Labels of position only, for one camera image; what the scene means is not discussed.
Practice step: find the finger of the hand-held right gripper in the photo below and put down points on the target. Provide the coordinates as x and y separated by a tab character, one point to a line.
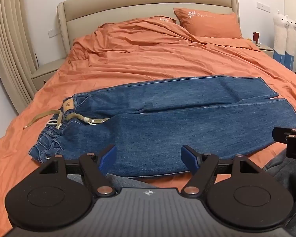
281	133

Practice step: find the beige nightstand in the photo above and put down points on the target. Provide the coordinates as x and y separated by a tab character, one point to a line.
266	50
46	69

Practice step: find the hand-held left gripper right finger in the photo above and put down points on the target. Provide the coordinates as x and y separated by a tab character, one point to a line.
189	158

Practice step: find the beige pleated curtain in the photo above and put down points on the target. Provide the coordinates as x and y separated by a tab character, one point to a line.
12	54

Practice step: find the white alpaca plush toy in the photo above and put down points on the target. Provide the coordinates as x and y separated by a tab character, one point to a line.
280	34

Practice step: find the person's grey clothing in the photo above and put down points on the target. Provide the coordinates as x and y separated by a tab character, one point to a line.
286	172

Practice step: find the white wall switch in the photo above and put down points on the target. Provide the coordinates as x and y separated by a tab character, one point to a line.
263	7

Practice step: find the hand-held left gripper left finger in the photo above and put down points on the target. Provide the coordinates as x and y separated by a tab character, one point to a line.
109	158

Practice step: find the khaki woven belt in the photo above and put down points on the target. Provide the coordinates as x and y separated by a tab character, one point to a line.
39	116

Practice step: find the beige upholstered headboard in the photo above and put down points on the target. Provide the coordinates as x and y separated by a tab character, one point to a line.
138	2

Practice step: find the orange embroidered pillow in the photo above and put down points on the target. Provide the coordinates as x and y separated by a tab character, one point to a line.
212	24
148	21

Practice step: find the white wall socket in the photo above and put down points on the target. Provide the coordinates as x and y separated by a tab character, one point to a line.
51	32

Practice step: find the blue denim pants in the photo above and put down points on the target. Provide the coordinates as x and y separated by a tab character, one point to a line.
175	128

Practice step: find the orange duvet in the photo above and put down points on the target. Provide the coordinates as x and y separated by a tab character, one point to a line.
150	61

